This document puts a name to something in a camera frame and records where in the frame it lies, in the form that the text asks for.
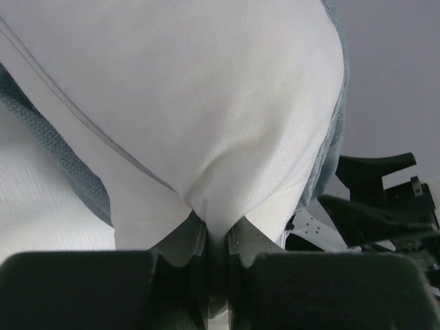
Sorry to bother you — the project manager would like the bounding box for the grey-blue pillowcase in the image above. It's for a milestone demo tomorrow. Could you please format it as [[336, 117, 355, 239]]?
[[1, 1, 349, 226]]

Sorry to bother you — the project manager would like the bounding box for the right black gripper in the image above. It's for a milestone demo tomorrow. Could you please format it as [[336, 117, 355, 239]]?
[[318, 153, 439, 289]]

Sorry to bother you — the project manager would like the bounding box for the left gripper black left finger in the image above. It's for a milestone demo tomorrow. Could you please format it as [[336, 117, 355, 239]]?
[[1, 214, 208, 329]]

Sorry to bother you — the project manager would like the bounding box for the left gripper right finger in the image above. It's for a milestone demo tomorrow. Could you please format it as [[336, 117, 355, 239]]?
[[228, 219, 439, 330]]

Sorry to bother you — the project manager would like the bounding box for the white pillow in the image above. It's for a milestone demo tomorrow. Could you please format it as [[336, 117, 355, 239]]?
[[1, 1, 344, 250]]

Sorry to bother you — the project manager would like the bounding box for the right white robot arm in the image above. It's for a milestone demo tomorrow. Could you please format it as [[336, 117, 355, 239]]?
[[278, 153, 439, 294]]

